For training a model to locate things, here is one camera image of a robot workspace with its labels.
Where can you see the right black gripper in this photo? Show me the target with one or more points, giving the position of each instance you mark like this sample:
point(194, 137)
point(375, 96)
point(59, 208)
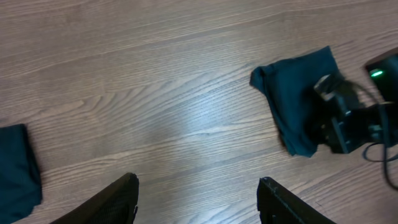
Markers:
point(348, 115)

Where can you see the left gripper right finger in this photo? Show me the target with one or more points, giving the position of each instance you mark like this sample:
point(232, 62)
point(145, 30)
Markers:
point(278, 205)

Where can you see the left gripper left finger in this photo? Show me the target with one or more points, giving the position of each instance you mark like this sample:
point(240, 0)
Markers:
point(116, 204)

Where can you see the dark navy t-shirt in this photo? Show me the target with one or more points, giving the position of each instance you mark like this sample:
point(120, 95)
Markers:
point(288, 87)

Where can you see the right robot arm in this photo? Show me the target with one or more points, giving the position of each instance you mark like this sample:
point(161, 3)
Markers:
point(382, 71)

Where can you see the folded black cloth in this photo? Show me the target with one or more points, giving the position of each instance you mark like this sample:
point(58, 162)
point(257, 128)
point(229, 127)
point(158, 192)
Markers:
point(21, 187)

